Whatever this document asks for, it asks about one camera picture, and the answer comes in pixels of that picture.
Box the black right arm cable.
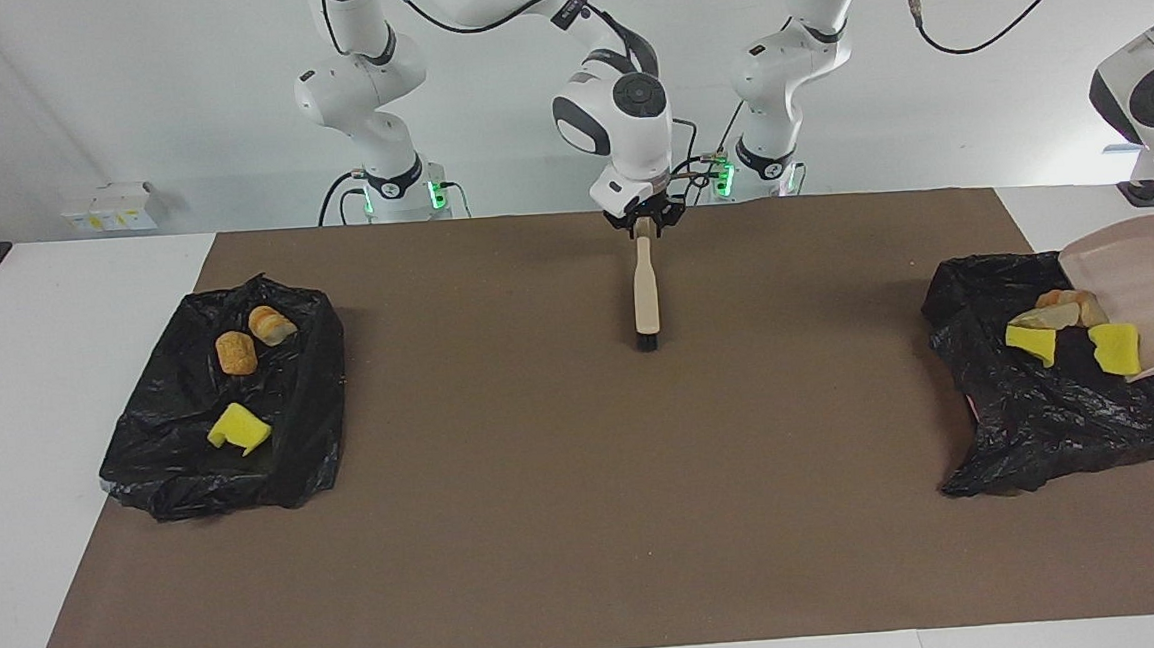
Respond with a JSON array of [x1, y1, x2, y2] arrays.
[[317, 0, 720, 220]]

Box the black base cable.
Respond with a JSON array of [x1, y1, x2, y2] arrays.
[[315, 169, 373, 228], [674, 103, 756, 206]]

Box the white wall socket box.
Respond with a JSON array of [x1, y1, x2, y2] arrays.
[[59, 180, 159, 236]]

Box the tan beige stone chunk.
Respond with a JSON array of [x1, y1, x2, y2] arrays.
[[1034, 287, 1111, 332]]

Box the yellow sponge piece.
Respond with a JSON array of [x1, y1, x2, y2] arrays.
[[1087, 321, 1143, 380], [1004, 322, 1060, 371], [204, 400, 275, 460]]

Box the beige brush black bristles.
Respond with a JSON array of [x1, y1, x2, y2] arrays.
[[627, 221, 664, 352]]

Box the black bag lined bin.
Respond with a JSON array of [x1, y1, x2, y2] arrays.
[[919, 244, 1154, 501], [87, 267, 356, 525]]

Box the orange-brown sponge chunk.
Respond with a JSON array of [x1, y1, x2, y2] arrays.
[[214, 329, 260, 378]]

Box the brown table mat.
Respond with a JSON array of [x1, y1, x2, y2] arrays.
[[5, 176, 1154, 648]]

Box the pale beige stone chunk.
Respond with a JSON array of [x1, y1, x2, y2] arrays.
[[1007, 301, 1082, 335]]

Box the pale bread-like chunk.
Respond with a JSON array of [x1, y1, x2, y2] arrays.
[[246, 302, 300, 349]]

